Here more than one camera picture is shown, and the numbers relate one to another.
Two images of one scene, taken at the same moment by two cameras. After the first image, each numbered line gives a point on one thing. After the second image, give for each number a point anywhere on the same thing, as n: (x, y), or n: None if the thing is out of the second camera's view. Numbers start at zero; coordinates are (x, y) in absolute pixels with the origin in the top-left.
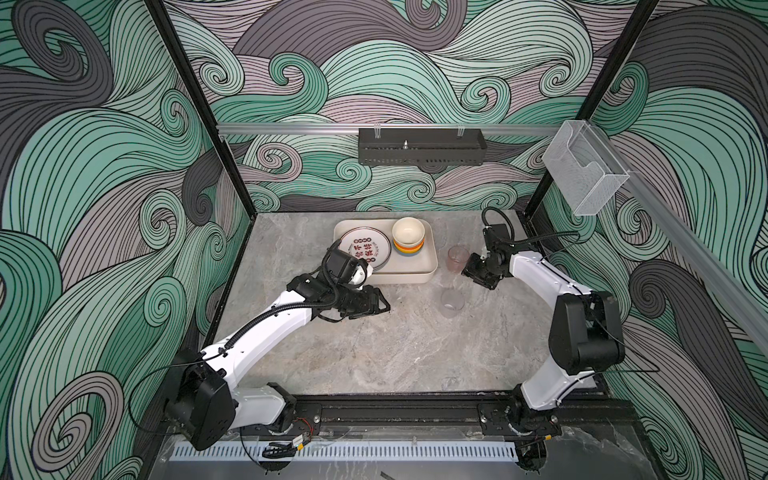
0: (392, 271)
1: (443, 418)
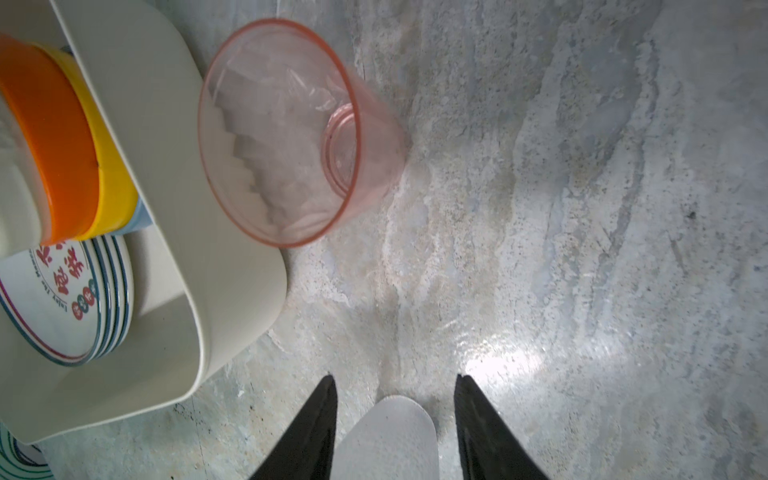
0: (204, 279)
1: None
